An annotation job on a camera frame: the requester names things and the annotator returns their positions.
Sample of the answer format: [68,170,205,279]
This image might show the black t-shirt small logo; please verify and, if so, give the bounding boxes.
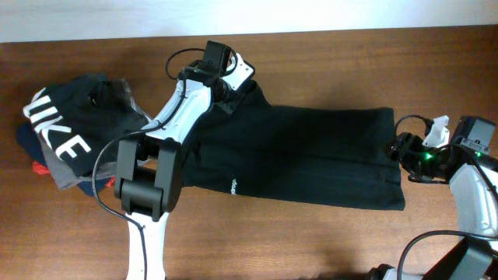
[182,81,405,211]

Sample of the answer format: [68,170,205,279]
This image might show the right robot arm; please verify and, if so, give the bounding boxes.
[365,116,497,280]

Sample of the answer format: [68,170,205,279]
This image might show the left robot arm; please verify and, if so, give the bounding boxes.
[114,40,255,279]

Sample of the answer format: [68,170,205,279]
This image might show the black Nike t-shirt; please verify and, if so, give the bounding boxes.
[23,74,150,177]

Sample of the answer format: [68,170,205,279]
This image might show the grey folded garment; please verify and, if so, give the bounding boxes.
[38,79,152,197]

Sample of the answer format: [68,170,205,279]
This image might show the red orange garment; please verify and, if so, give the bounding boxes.
[32,161,116,187]

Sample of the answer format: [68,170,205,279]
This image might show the navy folded garment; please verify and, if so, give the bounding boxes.
[16,122,93,197]

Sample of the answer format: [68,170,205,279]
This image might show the right black cable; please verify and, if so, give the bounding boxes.
[393,114,498,280]

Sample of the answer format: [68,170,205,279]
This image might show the black cable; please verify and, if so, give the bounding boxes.
[393,114,498,280]
[91,47,239,280]

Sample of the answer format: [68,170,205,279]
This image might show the left black cable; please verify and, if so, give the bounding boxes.
[91,47,239,280]

